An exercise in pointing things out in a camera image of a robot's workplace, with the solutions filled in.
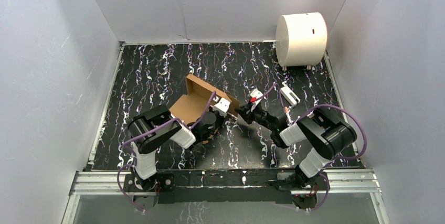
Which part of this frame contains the orange capped white marker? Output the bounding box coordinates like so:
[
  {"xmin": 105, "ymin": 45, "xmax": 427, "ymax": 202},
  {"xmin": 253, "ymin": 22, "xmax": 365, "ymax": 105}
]
[{"xmin": 284, "ymin": 106, "xmax": 292, "ymax": 125}]

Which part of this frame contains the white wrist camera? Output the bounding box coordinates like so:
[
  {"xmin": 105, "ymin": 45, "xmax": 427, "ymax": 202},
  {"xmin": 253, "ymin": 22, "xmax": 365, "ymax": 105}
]
[
  {"xmin": 213, "ymin": 98, "xmax": 231, "ymax": 117},
  {"xmin": 248, "ymin": 88, "xmax": 263, "ymax": 104}
]

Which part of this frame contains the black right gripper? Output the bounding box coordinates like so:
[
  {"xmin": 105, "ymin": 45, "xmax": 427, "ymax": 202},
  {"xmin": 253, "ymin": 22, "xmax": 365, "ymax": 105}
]
[{"xmin": 235, "ymin": 102, "xmax": 276, "ymax": 132}]

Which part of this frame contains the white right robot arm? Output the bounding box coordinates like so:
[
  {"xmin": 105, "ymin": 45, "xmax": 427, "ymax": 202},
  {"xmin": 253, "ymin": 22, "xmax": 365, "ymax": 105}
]
[{"xmin": 235, "ymin": 102, "xmax": 357, "ymax": 189}]

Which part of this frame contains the white plastic clip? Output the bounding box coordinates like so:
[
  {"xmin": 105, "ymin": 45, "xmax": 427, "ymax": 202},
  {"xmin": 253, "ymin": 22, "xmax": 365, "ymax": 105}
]
[{"xmin": 280, "ymin": 82, "xmax": 301, "ymax": 106}]

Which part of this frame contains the aluminium front rail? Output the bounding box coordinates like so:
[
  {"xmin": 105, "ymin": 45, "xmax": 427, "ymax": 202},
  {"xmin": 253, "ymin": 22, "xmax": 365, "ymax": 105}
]
[{"xmin": 62, "ymin": 168, "xmax": 389, "ymax": 223}]

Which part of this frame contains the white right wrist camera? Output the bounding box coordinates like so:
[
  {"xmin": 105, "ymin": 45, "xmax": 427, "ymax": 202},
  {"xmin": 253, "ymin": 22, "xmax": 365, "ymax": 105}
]
[{"xmin": 248, "ymin": 88, "xmax": 263, "ymax": 104}]

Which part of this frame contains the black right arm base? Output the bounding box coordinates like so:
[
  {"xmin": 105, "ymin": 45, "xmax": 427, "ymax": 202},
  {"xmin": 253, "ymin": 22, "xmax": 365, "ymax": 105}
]
[{"xmin": 269, "ymin": 172, "xmax": 331, "ymax": 212}]

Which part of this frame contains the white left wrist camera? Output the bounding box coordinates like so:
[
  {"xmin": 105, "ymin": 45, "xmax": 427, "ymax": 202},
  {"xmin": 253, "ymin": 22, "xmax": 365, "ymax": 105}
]
[{"xmin": 213, "ymin": 98, "xmax": 231, "ymax": 117}]

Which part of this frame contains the brown cardboard box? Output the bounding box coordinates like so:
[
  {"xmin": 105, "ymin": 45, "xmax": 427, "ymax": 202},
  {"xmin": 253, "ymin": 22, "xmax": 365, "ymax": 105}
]
[{"xmin": 169, "ymin": 74, "xmax": 240, "ymax": 148}]

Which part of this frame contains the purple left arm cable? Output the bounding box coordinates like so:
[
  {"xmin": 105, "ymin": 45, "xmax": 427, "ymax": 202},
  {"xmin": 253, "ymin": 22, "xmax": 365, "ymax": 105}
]
[{"xmin": 117, "ymin": 90, "xmax": 217, "ymax": 212}]

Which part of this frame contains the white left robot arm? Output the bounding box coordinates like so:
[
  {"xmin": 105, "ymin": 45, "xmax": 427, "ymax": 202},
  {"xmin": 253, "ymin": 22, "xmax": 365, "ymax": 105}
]
[{"xmin": 128, "ymin": 105, "xmax": 225, "ymax": 190}]

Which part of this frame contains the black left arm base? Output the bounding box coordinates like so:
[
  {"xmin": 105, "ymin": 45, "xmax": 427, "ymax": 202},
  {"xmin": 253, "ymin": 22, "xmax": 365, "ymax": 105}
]
[{"xmin": 117, "ymin": 169, "xmax": 175, "ymax": 213}]

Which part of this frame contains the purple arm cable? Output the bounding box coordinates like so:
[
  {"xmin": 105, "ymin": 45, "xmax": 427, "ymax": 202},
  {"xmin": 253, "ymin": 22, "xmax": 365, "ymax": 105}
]
[
  {"xmin": 117, "ymin": 90, "xmax": 217, "ymax": 212},
  {"xmin": 257, "ymin": 82, "xmax": 368, "ymax": 212}
]

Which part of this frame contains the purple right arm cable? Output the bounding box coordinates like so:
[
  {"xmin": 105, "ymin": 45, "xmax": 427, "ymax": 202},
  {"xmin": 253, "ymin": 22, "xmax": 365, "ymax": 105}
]
[{"xmin": 257, "ymin": 82, "xmax": 368, "ymax": 212}]

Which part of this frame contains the white cylindrical container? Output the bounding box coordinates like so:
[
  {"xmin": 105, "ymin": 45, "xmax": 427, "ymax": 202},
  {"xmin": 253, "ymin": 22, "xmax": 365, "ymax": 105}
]
[{"xmin": 275, "ymin": 12, "xmax": 328, "ymax": 68}]

